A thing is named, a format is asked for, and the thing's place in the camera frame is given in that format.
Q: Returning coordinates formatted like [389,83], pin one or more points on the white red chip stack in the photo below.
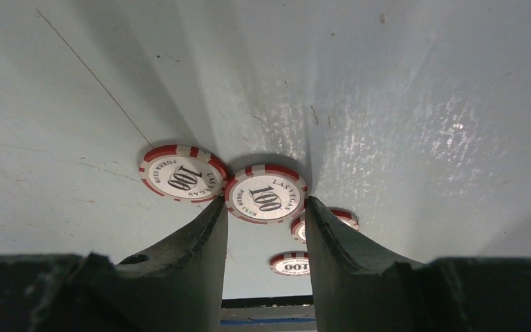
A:
[259,194]

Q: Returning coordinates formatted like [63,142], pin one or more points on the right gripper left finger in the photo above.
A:
[174,285]

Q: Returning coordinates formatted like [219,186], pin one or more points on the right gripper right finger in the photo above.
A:
[359,285]

